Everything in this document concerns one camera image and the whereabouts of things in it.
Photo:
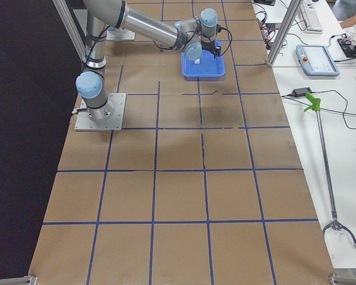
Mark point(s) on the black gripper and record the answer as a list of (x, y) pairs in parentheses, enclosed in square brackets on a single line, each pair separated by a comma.
[(207, 46)]

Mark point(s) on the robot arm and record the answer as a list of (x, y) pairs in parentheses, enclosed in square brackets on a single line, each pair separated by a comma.
[(118, 22)]

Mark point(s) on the blue plastic tray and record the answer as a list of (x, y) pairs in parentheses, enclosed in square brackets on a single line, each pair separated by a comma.
[(209, 69)]

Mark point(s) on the black power adapter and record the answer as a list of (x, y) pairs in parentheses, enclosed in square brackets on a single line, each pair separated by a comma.
[(300, 92)]

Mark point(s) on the teach pendant tablet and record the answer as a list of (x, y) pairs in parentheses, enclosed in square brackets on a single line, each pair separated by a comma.
[(316, 60)]

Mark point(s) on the white keyboard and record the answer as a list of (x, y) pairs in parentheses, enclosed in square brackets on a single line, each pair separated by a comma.
[(310, 16)]

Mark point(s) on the brown paper table cover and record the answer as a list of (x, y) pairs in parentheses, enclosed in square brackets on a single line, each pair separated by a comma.
[(203, 185)]

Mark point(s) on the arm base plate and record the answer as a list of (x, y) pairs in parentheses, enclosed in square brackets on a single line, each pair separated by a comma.
[(120, 35), (107, 118)]

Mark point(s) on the aluminium frame post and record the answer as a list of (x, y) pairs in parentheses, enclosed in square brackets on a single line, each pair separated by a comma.
[(283, 31)]

